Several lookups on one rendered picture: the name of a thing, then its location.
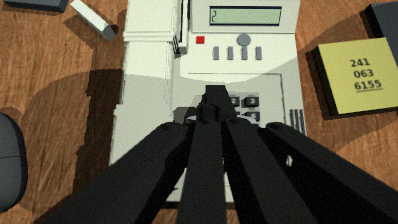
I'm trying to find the white desk phone body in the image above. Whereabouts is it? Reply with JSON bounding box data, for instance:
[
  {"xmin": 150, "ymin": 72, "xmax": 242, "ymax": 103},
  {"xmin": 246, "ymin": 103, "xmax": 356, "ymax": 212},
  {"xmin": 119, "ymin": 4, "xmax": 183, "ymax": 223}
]
[{"xmin": 172, "ymin": 0, "xmax": 307, "ymax": 136}]

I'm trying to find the yellow sticky note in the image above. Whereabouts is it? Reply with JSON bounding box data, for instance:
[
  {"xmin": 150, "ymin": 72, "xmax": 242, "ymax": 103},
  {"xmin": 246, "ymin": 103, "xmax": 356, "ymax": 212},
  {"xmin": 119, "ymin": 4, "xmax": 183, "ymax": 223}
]
[{"xmin": 313, "ymin": 37, "xmax": 398, "ymax": 116}]

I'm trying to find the dark grey computer mouse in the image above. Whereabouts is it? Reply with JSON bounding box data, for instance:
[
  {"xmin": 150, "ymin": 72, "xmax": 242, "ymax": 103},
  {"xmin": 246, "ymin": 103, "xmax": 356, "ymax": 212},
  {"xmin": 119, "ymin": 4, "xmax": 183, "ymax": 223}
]
[{"xmin": 0, "ymin": 113, "xmax": 28, "ymax": 212}]

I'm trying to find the beige telephone handset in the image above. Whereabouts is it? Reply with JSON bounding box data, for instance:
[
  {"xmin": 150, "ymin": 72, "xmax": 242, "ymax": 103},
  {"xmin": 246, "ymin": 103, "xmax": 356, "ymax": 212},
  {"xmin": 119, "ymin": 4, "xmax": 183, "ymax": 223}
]
[{"xmin": 109, "ymin": 0, "xmax": 183, "ymax": 167}]

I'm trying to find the grey pocket calculator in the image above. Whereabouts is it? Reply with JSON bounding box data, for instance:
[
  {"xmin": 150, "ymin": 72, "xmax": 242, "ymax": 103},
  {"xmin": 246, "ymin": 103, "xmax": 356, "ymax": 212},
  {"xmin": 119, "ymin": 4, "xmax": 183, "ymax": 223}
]
[{"xmin": 2, "ymin": 0, "xmax": 69, "ymax": 13}]

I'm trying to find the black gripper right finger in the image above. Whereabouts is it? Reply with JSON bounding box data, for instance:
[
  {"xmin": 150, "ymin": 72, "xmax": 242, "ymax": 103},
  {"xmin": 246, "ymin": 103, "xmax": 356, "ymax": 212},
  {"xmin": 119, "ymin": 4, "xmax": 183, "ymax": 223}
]
[{"xmin": 215, "ymin": 85, "xmax": 398, "ymax": 224}]

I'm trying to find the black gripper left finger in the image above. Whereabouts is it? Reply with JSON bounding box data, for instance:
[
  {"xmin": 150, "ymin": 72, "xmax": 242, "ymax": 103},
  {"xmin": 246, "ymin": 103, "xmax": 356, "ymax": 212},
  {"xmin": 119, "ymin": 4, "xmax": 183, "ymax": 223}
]
[{"xmin": 41, "ymin": 85, "xmax": 228, "ymax": 224}]

